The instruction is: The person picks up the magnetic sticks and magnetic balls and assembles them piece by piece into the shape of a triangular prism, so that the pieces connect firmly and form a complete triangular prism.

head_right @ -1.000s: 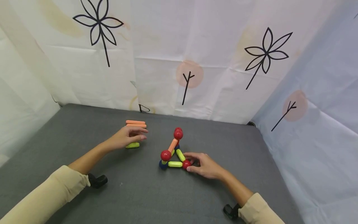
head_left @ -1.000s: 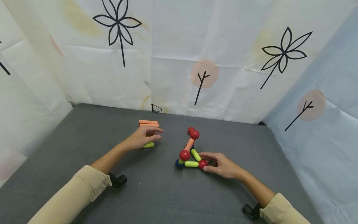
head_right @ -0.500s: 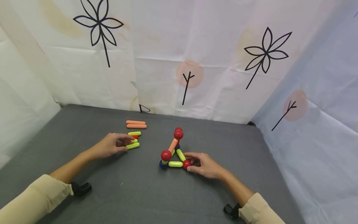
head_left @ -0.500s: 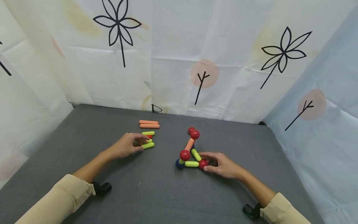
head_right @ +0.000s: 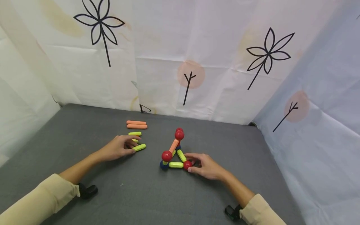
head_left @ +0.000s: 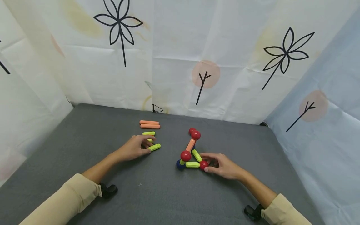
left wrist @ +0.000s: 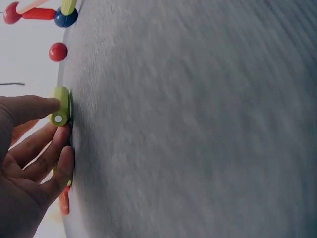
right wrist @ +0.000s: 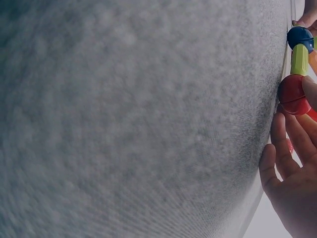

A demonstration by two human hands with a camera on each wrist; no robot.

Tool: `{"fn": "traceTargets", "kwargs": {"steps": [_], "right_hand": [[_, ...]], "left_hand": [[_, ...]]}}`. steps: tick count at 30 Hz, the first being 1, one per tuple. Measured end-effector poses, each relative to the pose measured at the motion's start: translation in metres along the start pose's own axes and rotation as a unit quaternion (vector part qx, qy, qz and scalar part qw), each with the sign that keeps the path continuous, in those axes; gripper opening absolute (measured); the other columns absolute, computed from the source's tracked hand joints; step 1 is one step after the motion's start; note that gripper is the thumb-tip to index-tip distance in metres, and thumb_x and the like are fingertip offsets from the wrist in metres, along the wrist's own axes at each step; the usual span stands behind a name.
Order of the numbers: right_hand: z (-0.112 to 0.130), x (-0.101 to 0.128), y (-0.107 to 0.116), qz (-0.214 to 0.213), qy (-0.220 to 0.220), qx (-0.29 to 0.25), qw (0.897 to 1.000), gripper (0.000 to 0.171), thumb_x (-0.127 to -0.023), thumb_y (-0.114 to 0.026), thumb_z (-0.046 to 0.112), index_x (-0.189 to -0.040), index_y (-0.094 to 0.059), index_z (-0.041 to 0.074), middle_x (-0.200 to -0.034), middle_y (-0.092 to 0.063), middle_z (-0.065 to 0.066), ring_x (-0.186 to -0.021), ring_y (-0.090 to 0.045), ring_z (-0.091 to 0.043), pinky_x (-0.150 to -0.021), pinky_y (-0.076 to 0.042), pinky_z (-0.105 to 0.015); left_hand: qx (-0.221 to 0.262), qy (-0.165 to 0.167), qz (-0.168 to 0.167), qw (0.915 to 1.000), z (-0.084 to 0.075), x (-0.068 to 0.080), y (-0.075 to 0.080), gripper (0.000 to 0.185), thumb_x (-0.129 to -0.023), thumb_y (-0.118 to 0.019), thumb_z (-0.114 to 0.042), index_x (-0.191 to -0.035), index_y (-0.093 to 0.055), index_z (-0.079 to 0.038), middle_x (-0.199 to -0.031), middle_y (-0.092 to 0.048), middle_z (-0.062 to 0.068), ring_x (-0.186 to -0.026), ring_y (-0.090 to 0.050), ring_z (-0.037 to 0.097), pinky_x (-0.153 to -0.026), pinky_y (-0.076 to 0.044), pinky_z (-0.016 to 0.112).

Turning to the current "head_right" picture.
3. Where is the person's left hand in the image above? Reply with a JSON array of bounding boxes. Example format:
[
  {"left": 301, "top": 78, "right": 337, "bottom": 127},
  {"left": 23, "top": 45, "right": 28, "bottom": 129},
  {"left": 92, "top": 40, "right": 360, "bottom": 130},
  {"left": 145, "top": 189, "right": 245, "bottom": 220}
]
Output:
[{"left": 96, "top": 135, "right": 142, "bottom": 163}]

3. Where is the person's right hand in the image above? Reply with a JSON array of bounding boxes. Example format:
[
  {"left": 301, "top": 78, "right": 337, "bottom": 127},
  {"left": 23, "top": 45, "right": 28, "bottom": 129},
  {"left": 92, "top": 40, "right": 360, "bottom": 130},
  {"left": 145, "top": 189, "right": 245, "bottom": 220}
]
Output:
[{"left": 184, "top": 153, "right": 226, "bottom": 181}]

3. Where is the person's left forearm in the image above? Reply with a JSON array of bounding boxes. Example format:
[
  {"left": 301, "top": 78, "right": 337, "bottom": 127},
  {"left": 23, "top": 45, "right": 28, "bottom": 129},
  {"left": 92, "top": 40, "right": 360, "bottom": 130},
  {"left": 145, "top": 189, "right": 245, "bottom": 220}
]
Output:
[{"left": 0, "top": 152, "right": 99, "bottom": 225}]

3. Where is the person's right forearm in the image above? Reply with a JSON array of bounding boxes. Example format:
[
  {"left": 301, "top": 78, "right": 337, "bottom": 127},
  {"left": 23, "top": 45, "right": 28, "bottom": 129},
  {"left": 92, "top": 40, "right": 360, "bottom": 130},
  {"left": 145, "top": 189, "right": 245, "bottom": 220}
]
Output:
[{"left": 221, "top": 174, "right": 287, "bottom": 225}]

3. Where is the black wrist band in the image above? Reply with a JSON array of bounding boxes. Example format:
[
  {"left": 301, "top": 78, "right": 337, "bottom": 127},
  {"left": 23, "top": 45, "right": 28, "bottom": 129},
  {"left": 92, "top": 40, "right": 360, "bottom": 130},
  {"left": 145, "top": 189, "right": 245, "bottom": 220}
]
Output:
[
  {"left": 224, "top": 204, "right": 243, "bottom": 222},
  {"left": 78, "top": 182, "right": 98, "bottom": 200}
]

